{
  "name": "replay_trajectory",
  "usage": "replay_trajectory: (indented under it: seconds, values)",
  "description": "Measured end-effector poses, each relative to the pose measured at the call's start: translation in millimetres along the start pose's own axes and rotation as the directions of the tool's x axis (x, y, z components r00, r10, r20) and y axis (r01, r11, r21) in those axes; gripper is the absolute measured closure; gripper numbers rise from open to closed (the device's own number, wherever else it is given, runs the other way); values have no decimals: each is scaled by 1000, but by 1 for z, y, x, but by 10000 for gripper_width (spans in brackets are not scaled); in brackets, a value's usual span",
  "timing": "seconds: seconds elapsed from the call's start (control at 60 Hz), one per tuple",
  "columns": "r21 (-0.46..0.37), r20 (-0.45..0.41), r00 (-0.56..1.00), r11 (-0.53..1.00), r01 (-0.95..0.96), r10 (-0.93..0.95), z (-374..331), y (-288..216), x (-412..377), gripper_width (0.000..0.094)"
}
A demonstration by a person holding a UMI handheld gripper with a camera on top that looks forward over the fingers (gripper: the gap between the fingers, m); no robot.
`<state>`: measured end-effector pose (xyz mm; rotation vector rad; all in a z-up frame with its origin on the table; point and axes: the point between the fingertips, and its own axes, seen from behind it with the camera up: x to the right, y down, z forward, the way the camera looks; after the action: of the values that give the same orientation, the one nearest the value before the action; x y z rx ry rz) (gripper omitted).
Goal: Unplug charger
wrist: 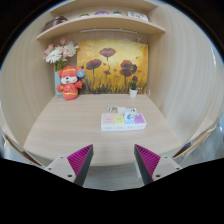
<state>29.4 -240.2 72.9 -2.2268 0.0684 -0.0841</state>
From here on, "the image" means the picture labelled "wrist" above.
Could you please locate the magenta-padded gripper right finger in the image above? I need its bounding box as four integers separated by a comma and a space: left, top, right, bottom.
133, 143, 184, 187

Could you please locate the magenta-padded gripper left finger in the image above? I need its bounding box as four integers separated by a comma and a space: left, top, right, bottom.
43, 143, 95, 187

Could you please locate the pastel multicolour power strip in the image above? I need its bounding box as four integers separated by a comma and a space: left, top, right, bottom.
100, 112, 148, 132

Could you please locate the white power adapter block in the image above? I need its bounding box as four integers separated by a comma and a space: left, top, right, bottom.
116, 106, 128, 115

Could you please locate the grey round power plug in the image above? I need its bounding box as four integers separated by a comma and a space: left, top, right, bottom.
106, 103, 118, 113

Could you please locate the small green plant white pot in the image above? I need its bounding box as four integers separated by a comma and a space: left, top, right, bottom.
128, 79, 140, 98

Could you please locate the red plush toy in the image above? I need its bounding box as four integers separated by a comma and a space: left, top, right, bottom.
55, 65, 86, 101

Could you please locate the pale blue vase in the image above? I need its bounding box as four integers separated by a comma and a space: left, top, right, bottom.
54, 69, 64, 98

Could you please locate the yellow poppy flower painting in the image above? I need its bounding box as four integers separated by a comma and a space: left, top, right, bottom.
76, 39, 149, 95

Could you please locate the pink and white flower bouquet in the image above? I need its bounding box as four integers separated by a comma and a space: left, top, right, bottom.
43, 37, 80, 72

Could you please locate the white light bar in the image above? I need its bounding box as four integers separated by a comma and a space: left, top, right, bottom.
79, 28, 138, 35

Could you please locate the wooden shelf unit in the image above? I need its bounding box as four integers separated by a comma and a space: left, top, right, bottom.
35, 0, 167, 43

